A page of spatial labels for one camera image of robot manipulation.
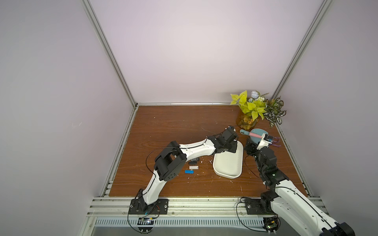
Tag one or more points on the left connector board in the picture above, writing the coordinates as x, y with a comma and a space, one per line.
145, 225

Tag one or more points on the black swivel usb drive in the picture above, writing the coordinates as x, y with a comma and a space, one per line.
194, 161

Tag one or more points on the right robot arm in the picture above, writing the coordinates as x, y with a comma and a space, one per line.
285, 200

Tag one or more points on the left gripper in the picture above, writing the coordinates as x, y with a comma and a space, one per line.
234, 143

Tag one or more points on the potted green plant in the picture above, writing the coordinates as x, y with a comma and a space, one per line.
254, 107

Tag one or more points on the pink teal handled brush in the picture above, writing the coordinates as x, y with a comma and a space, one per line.
244, 132

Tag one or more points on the right connector board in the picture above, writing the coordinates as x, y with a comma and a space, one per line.
271, 224

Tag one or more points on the connector board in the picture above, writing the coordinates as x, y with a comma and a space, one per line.
145, 225
271, 224

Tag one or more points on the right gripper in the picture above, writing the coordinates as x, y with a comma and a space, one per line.
252, 148

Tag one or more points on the purple toy fork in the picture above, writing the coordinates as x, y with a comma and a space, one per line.
276, 142

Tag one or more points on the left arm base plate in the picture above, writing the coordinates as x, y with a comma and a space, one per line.
139, 207

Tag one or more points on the white storage box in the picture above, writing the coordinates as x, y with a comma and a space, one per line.
228, 164

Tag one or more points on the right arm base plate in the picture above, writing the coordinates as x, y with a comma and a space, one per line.
257, 207

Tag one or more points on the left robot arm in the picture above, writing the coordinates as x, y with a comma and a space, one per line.
170, 162

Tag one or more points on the teal dustpan plate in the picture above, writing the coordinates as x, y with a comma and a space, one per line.
259, 132

